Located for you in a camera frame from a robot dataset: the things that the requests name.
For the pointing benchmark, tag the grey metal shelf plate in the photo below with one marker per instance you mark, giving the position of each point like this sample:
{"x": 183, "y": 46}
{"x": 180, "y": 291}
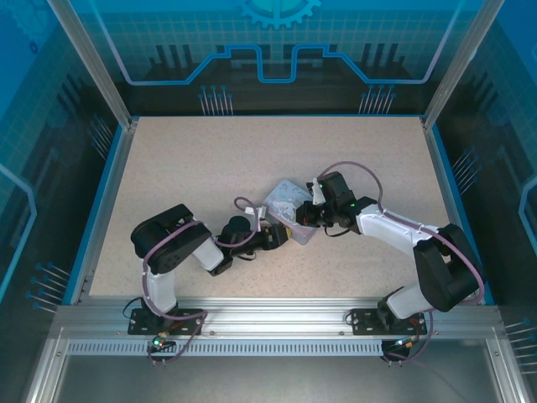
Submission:
{"x": 272, "y": 380}

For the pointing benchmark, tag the aluminium frame rail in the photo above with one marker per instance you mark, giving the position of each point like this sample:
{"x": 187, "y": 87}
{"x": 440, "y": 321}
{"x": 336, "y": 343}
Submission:
{"x": 272, "y": 315}

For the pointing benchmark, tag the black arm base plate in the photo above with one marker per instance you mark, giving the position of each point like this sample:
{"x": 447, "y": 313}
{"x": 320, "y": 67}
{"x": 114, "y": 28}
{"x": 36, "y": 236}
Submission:
{"x": 142, "y": 325}
{"x": 365, "y": 322}

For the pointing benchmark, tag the cartoon print tin box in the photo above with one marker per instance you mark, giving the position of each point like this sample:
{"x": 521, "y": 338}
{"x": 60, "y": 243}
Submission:
{"x": 283, "y": 201}

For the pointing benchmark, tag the aluminium frame post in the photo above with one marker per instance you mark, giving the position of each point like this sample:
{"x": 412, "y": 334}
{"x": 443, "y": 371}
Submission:
{"x": 96, "y": 71}
{"x": 461, "y": 63}

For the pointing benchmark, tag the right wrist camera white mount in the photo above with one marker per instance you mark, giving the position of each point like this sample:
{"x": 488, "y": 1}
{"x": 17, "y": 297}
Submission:
{"x": 316, "y": 191}

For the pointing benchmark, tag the blue table border strip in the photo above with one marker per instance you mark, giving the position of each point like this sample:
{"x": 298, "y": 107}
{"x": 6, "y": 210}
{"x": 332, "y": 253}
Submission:
{"x": 455, "y": 189}
{"x": 94, "y": 210}

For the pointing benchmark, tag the connector with indicator lights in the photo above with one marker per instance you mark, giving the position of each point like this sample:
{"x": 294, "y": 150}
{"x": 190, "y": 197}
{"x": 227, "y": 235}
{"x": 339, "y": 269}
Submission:
{"x": 160, "y": 339}
{"x": 405, "y": 343}

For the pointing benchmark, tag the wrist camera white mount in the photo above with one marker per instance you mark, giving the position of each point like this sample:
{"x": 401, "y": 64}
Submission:
{"x": 316, "y": 191}
{"x": 257, "y": 215}

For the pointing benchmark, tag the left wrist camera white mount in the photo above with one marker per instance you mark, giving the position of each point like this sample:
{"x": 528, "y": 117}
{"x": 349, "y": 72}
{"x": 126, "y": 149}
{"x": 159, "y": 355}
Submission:
{"x": 257, "y": 215}

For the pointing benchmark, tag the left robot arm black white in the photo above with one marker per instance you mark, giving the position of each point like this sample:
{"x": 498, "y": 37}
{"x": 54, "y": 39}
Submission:
{"x": 172, "y": 243}

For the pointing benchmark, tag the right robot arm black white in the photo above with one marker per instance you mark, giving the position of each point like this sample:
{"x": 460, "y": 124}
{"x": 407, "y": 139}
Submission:
{"x": 440, "y": 268}

